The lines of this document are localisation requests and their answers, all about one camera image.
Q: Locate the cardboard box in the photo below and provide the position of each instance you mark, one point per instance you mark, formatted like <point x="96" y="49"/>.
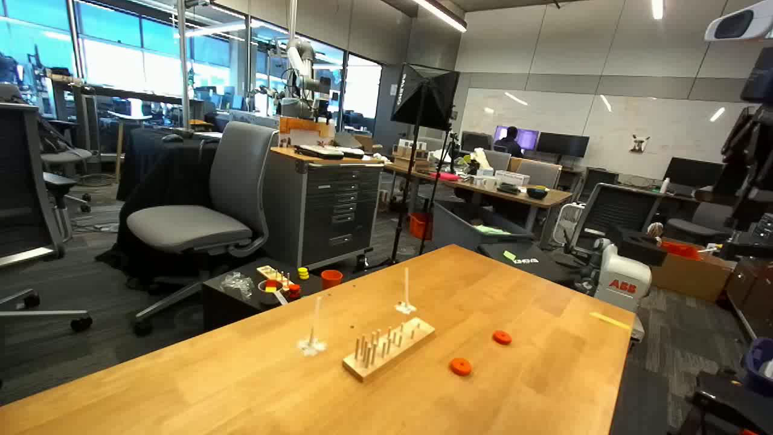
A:
<point x="690" y="279"/>

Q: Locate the wooden platform with pegs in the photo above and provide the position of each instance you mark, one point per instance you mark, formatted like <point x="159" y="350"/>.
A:
<point x="413" y="332"/>

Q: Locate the small yellow block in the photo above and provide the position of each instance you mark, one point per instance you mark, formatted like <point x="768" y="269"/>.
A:
<point x="303" y="275"/>

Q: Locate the white ABB robot base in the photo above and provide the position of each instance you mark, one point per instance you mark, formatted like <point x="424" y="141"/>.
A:
<point x="622" y="283"/>

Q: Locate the orange bucket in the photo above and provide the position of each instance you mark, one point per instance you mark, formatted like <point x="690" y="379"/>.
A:
<point x="418" y="227"/>

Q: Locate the small orange cup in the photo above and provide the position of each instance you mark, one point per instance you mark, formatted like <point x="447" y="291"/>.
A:
<point x="331" y="279"/>

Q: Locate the small red bowl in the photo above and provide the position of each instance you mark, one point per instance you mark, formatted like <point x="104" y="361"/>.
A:
<point x="271" y="286"/>

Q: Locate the red item on box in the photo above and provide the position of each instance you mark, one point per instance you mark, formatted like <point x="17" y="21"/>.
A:
<point x="683" y="251"/>

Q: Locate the black office chair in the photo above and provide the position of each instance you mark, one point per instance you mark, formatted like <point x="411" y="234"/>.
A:
<point x="20" y="178"/>

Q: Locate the grey office chair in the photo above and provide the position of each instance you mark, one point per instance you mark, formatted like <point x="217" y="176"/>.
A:
<point x="184" y="227"/>

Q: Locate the blue bin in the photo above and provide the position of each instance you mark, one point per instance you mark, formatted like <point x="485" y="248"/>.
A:
<point x="761" y="366"/>

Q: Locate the black wide monitor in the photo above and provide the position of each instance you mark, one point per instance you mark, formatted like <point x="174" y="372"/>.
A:
<point x="563" y="146"/>

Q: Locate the black low table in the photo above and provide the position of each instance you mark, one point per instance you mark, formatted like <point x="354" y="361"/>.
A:
<point x="242" y="306"/>

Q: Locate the green marker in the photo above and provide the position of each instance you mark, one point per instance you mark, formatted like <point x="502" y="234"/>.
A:
<point x="521" y="259"/>

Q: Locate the grey drawer cabinet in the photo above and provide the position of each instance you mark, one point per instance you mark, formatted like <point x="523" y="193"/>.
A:
<point x="322" y="208"/>

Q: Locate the black softbox light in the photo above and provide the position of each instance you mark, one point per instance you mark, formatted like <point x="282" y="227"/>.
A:
<point x="428" y="97"/>

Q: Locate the yellow tape strip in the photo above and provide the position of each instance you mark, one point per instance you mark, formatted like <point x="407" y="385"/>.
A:
<point x="609" y="321"/>

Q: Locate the cluttered wooden desk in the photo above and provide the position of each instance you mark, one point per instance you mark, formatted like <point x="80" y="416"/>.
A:
<point x="498" y="194"/>

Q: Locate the lit purple monitor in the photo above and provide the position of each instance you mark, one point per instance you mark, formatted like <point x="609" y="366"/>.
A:
<point x="515" y="138"/>

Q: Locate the black tilted screen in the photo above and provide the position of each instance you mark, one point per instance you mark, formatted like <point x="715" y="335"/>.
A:
<point x="620" y="212"/>

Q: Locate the clear plastic bag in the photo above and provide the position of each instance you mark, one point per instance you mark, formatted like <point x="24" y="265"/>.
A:
<point x="236" y="282"/>

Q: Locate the black draped cloth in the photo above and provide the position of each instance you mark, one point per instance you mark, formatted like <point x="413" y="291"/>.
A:
<point x="165" y="172"/>

